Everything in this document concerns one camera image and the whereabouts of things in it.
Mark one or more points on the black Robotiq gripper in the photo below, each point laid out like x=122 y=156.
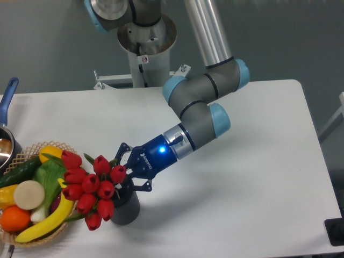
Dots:
x=145 y=162

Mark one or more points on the red tulip bouquet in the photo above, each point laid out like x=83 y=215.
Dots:
x=92 y=192

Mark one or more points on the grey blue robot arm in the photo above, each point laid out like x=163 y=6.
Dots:
x=194 y=101

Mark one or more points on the dark grey ribbed vase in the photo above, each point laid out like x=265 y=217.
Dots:
x=126 y=204

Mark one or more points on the yellow banana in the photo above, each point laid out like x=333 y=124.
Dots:
x=49 y=224

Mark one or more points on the yellow squash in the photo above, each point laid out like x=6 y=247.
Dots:
x=52 y=150

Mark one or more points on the green bok choy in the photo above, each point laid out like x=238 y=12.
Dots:
x=47 y=175

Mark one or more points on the purple red vegetable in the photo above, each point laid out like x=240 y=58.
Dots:
x=55 y=203

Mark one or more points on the woven wicker basket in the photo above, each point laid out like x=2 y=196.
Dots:
x=28 y=154

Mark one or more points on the beige round disc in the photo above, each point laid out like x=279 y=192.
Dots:
x=28 y=195

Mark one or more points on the green cucumber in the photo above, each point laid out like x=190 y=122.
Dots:
x=21 y=172

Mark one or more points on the yellow bell pepper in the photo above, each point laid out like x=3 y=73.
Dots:
x=6 y=196

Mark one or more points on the orange fruit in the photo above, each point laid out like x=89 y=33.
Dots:
x=15 y=219

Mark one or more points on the black device at edge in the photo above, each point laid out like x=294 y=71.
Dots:
x=334 y=228

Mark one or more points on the blue handled saucepan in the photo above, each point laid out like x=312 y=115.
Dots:
x=9 y=145

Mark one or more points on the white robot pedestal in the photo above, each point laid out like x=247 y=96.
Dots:
x=148 y=50

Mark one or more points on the white frame at right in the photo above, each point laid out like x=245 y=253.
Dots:
x=335 y=120

